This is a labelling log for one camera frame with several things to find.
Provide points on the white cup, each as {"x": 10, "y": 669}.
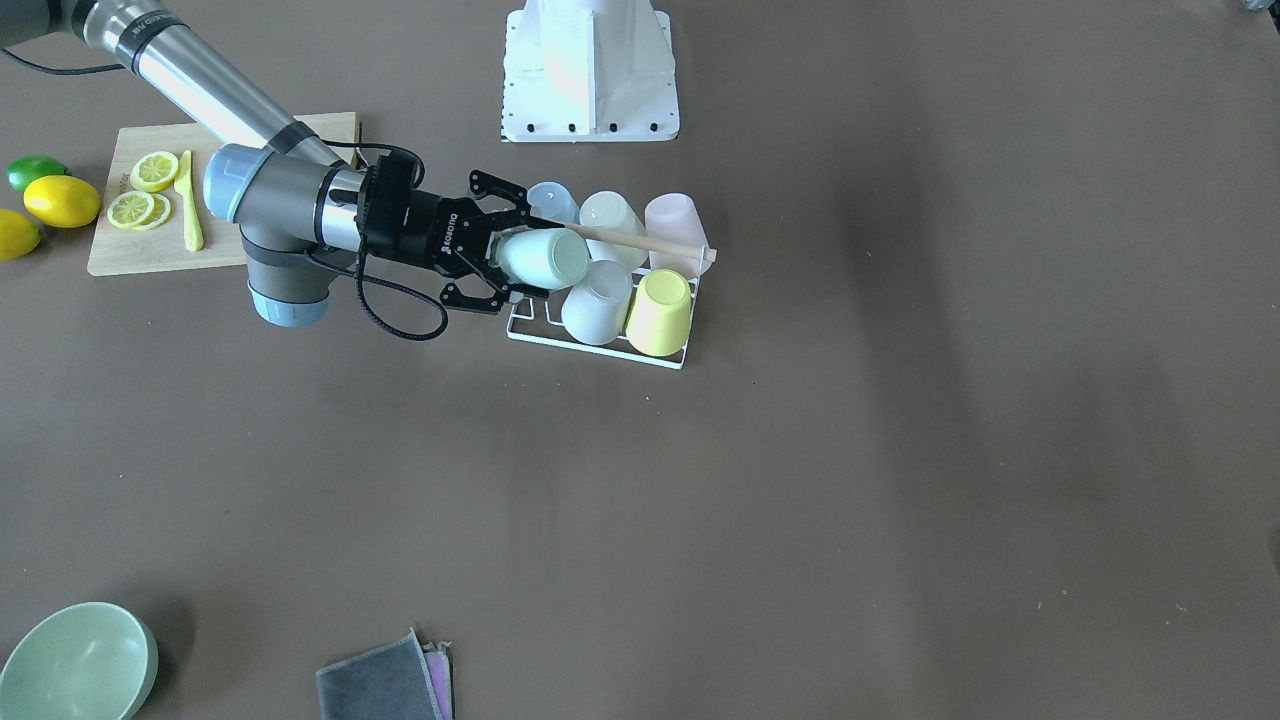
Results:
{"x": 610, "y": 211}

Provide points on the grey cup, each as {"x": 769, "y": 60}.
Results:
{"x": 595, "y": 311}

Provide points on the yellow cup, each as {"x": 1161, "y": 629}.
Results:
{"x": 659, "y": 321}

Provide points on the bamboo cutting board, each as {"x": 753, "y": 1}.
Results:
{"x": 117, "y": 251}

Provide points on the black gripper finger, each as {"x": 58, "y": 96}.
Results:
{"x": 475, "y": 286}
{"x": 482, "y": 185}

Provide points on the mint green cup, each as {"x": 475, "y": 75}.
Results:
{"x": 549, "y": 258}

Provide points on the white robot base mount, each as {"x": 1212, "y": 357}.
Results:
{"x": 589, "y": 72}

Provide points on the green bowl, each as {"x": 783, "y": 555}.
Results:
{"x": 93, "y": 660}

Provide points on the pink cloth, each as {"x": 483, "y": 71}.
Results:
{"x": 437, "y": 658}

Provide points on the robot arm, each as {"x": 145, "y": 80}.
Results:
{"x": 304, "y": 214}

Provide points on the yellow plastic knife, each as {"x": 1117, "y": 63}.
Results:
{"x": 193, "y": 234}

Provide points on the lemon slice under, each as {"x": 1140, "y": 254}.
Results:
{"x": 160, "y": 214}

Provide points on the yellow lemon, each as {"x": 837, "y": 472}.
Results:
{"x": 19, "y": 235}
{"x": 62, "y": 201}

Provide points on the light blue cup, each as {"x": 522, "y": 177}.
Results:
{"x": 552, "y": 201}

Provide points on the pink cup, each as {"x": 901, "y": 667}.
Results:
{"x": 673, "y": 217}

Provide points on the grey cloth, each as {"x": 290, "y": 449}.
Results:
{"x": 390, "y": 682}

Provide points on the white wire cup holder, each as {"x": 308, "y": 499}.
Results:
{"x": 539, "y": 321}

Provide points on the green lime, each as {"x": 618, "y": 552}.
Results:
{"x": 23, "y": 171}

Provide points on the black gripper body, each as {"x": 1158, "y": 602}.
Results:
{"x": 440, "y": 238}

